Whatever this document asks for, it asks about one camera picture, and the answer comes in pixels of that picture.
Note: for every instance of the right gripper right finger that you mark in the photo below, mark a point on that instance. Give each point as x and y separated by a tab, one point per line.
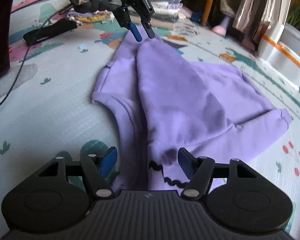
199	172

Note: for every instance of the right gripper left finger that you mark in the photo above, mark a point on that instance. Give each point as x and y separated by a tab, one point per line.
95	170

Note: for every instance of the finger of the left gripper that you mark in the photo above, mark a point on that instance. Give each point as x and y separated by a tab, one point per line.
123	18
145	10

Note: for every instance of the purple sweatshirt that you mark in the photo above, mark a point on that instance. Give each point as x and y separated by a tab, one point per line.
162	102

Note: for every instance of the stack of folded clothes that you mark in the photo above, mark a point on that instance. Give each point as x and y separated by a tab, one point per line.
162	5

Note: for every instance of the patterned foam play mat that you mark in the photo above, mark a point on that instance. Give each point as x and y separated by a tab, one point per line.
46	107

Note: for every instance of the beige curtain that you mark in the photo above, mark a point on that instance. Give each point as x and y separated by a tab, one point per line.
253	17

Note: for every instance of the white box orange band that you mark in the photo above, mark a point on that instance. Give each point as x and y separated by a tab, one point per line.
278	56

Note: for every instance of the white tub container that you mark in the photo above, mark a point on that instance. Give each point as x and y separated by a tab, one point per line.
291	37

